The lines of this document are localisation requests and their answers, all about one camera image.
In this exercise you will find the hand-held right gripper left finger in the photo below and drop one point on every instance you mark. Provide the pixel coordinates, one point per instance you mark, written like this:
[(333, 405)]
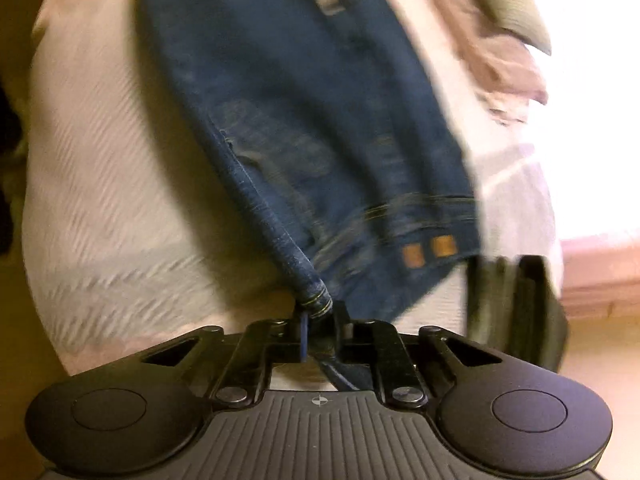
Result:
[(303, 332)]

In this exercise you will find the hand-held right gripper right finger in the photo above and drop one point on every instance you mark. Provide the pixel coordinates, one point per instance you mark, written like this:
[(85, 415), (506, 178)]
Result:
[(344, 324)]

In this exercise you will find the blue jeans orange stitching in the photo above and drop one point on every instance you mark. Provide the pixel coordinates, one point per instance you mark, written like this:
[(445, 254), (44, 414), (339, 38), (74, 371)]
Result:
[(310, 110)]

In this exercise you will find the stack of folded dark clothes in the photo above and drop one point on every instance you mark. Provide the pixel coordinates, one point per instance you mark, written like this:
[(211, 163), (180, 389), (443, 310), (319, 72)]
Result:
[(520, 305)]

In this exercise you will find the pink bed mattress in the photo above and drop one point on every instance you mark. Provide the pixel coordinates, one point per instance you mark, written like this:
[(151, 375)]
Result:
[(600, 275)]

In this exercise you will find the pink crumpled cloth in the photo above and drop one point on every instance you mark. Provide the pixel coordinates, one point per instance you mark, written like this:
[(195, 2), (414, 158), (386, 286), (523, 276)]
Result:
[(480, 50)]

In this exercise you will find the grey green cloth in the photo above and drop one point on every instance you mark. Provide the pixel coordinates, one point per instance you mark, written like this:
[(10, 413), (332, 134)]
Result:
[(510, 0)]

